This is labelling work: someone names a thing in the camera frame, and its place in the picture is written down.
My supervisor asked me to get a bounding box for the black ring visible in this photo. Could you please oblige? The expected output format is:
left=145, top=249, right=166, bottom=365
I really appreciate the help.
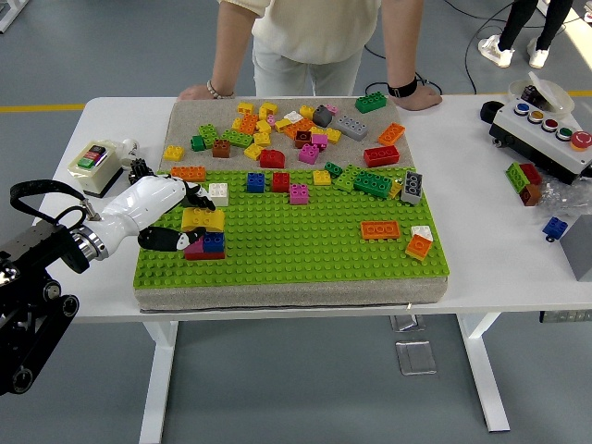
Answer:
left=479, top=100, right=505, bottom=125

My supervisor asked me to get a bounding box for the large orange brick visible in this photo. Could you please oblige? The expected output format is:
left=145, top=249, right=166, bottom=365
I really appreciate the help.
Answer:
left=281, top=117, right=316, bottom=140

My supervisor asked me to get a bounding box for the table height control panel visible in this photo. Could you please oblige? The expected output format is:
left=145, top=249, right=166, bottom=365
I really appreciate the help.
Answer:
left=538, top=309, right=592, bottom=324

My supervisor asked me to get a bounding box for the beige switch box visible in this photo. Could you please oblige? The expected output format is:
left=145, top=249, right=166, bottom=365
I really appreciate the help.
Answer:
left=68, top=138, right=125, bottom=199

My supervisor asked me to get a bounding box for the yellow curved brick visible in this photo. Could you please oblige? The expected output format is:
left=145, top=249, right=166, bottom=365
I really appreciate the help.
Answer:
left=180, top=207, right=227, bottom=234

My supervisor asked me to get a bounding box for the black wristband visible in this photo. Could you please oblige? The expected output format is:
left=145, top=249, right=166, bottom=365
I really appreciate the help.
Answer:
left=386, top=76, right=418, bottom=99

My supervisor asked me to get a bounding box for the orange two-by-four brick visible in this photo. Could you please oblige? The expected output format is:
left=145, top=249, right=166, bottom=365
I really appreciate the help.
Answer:
left=169, top=166, right=207, bottom=182
left=376, top=122, right=406, bottom=147
left=360, top=220, right=401, bottom=241

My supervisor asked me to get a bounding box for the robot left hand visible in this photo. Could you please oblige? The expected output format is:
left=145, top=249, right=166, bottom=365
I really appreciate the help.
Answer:
left=92, top=174, right=217, bottom=260

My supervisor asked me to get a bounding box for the black floor cable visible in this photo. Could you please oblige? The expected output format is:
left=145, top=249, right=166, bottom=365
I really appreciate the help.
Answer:
left=463, top=0, right=514, bottom=95
left=364, top=45, right=444, bottom=97

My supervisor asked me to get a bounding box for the red curved brick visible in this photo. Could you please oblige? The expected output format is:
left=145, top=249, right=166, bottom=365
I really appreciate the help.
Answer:
left=258, top=148, right=286, bottom=169

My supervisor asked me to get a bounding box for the grey two-by-four brick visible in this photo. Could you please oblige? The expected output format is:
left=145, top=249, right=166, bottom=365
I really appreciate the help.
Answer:
left=400, top=169, right=424, bottom=205
left=333, top=114, right=369, bottom=142

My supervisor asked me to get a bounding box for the clear plastic container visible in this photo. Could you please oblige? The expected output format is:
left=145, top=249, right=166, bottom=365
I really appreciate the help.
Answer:
left=507, top=70, right=575, bottom=117

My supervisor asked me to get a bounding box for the person's left hand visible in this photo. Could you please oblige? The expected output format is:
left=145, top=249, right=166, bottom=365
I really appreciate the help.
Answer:
left=395, top=85, right=444, bottom=113

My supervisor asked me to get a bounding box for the dark grey sloped brick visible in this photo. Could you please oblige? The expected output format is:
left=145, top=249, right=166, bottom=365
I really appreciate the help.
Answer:
left=311, top=105, right=334, bottom=128

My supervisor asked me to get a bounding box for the white desk frame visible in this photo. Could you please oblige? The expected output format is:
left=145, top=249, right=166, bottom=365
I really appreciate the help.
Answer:
left=0, top=0, right=25, bottom=34

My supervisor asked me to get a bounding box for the grey box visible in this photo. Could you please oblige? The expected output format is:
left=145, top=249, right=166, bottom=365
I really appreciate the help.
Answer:
left=558, top=213, right=592, bottom=282

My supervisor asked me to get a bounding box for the white two-by-two brick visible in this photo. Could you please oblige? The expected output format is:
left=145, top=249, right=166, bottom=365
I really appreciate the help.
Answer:
left=207, top=183, right=230, bottom=208

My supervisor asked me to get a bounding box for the blue brick with keyring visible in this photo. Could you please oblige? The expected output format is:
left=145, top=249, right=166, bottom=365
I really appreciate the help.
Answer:
left=541, top=216, right=569, bottom=242

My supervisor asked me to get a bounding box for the green studded baseplate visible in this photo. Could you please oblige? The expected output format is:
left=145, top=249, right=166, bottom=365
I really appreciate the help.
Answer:
left=131, top=165, right=452, bottom=291

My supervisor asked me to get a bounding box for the blue sloped brick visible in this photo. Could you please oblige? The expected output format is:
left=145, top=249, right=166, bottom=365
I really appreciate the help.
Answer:
left=202, top=230, right=227, bottom=254

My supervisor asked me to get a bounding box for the white push-button control box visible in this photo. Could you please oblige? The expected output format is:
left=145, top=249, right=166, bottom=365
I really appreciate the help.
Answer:
left=488, top=99, right=592, bottom=185

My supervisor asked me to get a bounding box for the person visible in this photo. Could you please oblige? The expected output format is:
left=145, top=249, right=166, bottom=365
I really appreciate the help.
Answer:
left=217, top=0, right=426, bottom=98

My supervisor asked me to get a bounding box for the dark green two-by-four brick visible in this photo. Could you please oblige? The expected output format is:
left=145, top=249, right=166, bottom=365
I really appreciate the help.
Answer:
left=354, top=90, right=389, bottom=115
left=353, top=169, right=394, bottom=200

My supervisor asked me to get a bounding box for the white table leg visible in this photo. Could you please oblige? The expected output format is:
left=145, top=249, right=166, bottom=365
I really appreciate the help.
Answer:
left=455, top=313, right=512, bottom=434
left=138, top=320, right=179, bottom=444

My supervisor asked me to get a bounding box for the black gear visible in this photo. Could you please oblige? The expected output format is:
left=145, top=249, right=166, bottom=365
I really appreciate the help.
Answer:
left=127, top=157, right=155, bottom=185

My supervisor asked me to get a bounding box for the small clear plastic case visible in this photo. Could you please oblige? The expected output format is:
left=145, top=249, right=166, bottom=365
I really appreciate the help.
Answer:
left=389, top=314, right=420, bottom=332

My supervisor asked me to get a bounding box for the clear plastic bag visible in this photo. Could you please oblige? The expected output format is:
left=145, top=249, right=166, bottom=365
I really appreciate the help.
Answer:
left=536, top=178, right=592, bottom=221

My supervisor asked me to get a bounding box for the magenta two-by-two brick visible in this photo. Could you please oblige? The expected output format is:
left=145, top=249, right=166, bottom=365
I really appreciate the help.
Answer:
left=298, top=142, right=321, bottom=166

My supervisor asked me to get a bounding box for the large clear plastic case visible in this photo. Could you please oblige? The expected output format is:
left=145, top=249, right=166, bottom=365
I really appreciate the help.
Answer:
left=395, top=340, right=438, bottom=376

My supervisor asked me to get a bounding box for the orange and yellow brick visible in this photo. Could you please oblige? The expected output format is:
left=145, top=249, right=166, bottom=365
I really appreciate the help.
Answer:
left=405, top=233, right=433, bottom=262

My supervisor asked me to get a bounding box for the bead bracelet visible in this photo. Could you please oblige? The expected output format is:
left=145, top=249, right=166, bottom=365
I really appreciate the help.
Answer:
left=205, top=79, right=236, bottom=101

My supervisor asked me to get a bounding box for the person's right hand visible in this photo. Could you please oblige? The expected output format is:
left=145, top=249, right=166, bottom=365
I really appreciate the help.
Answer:
left=176, top=85, right=212, bottom=103

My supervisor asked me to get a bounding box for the lime green two-by-four brick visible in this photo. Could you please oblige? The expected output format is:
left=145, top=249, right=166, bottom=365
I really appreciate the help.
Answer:
left=219, top=129, right=254, bottom=149

